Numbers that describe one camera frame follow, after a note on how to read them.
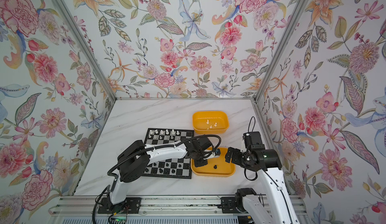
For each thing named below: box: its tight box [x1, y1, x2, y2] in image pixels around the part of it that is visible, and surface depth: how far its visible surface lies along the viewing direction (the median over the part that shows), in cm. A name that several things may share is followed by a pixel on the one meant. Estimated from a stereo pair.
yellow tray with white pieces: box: [192, 110, 230, 135], surface depth 106 cm
